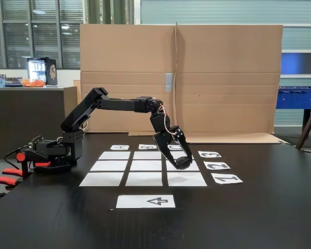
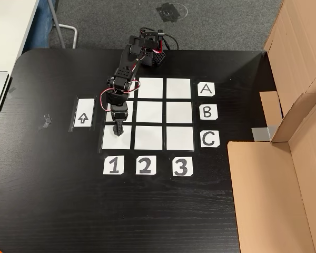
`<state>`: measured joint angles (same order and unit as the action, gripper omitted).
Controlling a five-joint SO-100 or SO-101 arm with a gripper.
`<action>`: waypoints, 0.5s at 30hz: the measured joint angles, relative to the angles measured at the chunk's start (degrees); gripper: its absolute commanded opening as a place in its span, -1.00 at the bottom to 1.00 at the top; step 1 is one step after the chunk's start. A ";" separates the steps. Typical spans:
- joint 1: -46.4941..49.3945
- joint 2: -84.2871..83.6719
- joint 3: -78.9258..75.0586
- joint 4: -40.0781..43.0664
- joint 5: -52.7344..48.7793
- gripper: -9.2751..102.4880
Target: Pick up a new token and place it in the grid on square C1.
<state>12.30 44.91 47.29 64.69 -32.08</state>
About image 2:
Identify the paper sheet letter B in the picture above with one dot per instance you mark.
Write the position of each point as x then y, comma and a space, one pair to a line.
213, 116

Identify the black red bar clamp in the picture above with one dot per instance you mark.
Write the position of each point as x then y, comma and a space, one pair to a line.
160, 47

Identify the crumpled grey tape piece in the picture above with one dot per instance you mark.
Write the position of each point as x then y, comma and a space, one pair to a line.
46, 121

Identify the brown cardboard panel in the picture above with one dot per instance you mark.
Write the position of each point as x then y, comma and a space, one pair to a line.
292, 39
266, 197

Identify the white desk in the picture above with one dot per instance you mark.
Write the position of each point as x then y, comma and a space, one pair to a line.
5, 31

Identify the paper sheet letter C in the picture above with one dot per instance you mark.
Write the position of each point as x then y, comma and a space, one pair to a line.
217, 134

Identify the white arrow paper sheet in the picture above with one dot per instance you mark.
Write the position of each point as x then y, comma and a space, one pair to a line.
88, 124

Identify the paper sheet number 1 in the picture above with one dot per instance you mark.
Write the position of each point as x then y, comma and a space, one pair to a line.
106, 168

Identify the person's leg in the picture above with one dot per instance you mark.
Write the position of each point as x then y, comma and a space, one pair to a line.
40, 23

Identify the paper sheet number 3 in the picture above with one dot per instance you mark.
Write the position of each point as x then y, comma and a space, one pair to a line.
175, 160

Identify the paper sheet number 2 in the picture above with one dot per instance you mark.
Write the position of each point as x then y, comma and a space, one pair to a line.
153, 159

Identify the grey metal tube frame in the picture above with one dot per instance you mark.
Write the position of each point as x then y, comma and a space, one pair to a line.
56, 18

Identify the paper sheet letter A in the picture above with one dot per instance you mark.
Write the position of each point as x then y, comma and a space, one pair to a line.
200, 93

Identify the black floor tape patch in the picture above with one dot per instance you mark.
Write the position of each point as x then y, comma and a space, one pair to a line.
168, 11

